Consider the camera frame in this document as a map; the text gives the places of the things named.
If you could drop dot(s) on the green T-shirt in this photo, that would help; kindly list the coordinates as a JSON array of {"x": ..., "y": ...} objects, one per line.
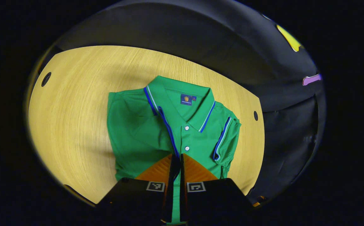
[{"x": 138, "y": 141}]

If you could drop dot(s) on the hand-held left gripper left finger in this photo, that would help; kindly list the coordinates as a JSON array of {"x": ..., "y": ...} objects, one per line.
[{"x": 168, "y": 204}]

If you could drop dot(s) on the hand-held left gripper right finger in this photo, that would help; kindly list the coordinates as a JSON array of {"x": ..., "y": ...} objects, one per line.
[{"x": 183, "y": 204}]

